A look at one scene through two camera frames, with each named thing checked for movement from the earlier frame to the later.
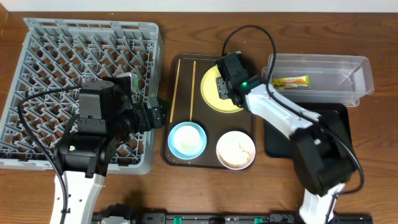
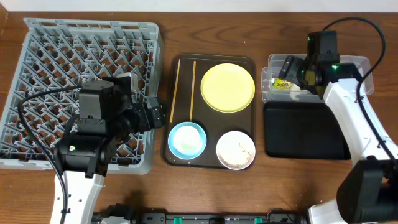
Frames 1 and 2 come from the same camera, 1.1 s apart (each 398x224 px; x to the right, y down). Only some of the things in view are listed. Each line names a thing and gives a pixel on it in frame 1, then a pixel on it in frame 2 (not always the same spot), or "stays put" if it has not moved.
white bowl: x=236 y=150 stays put
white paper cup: x=186 y=139 stays put
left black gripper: x=155 y=112 stays put
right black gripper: x=222 y=88 to x=298 y=73
